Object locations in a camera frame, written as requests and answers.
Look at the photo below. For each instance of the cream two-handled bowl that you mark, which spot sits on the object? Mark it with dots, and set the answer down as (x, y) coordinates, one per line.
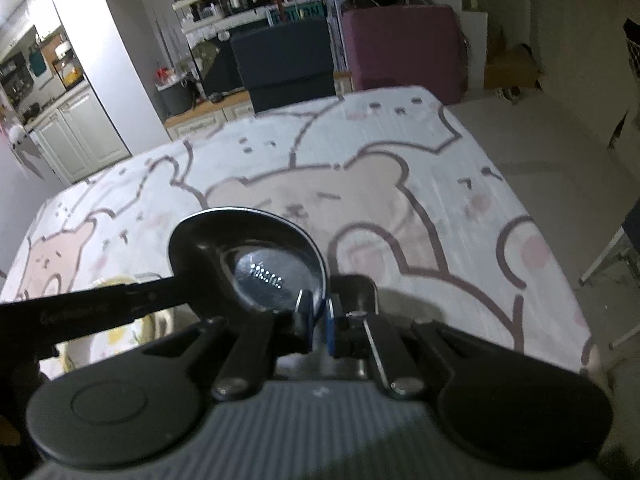
(153, 326)

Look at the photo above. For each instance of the lemon pattern scalloped bowl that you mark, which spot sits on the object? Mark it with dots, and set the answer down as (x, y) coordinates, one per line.
(77, 353)

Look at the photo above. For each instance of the bear pattern tablecloth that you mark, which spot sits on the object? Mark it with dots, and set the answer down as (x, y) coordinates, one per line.
(387, 182)

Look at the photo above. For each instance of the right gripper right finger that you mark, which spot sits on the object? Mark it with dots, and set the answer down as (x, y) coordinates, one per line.
(369, 337)

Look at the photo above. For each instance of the dark green chair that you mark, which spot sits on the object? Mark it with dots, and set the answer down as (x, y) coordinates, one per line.
(285, 64)

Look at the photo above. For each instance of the white storage shelf rack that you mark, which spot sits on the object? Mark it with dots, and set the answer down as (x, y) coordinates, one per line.
(191, 12)

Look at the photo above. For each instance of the round steel bowl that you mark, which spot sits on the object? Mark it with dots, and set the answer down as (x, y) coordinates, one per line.
(238, 260)

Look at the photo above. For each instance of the wooden low drawer bench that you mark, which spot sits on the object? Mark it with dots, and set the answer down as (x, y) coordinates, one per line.
(205, 114)

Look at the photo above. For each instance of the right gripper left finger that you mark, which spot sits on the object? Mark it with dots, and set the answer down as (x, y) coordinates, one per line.
(264, 337)

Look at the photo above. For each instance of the white lower cabinet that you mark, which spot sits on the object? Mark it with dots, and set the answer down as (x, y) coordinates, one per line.
(76, 137)

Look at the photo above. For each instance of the maroon chair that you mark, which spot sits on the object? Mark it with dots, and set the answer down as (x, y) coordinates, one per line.
(398, 46)

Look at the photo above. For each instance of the steel rectangular container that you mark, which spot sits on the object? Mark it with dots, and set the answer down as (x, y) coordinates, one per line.
(357, 292)

